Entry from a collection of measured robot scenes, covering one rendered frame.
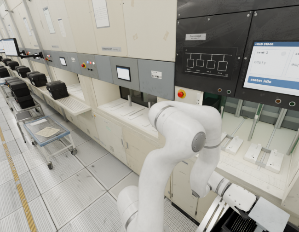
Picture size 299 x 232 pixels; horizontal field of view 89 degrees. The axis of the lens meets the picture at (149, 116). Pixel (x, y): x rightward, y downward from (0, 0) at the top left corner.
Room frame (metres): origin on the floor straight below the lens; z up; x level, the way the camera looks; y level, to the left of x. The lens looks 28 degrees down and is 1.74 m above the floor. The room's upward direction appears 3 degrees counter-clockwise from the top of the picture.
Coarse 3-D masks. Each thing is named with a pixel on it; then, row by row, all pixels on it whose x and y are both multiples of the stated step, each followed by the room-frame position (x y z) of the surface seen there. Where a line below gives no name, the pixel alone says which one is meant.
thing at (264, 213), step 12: (264, 204) 0.36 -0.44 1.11; (252, 216) 0.32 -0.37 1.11; (264, 216) 0.32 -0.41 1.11; (276, 216) 0.31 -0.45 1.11; (288, 216) 0.31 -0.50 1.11; (228, 228) 0.39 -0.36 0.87; (252, 228) 0.39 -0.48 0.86; (264, 228) 0.31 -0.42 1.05; (276, 228) 0.28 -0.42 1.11; (288, 228) 0.33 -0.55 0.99
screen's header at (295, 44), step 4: (256, 44) 0.75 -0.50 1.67; (260, 44) 0.74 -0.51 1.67; (264, 44) 0.73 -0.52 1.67; (268, 44) 0.72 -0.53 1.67; (272, 44) 0.71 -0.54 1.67; (276, 44) 0.70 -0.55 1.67; (280, 44) 0.69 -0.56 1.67; (284, 44) 0.68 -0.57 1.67; (288, 44) 0.67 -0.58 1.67; (292, 44) 0.66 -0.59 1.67; (296, 44) 0.65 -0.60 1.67
